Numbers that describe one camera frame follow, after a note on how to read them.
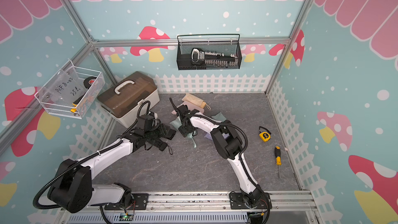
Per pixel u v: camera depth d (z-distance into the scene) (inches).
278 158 34.2
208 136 37.1
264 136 37.2
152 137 29.0
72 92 27.5
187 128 33.9
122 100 36.3
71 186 16.4
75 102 25.1
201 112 28.8
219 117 40.3
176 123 38.9
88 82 31.2
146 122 26.7
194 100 44.0
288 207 29.2
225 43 35.2
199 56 35.0
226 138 23.5
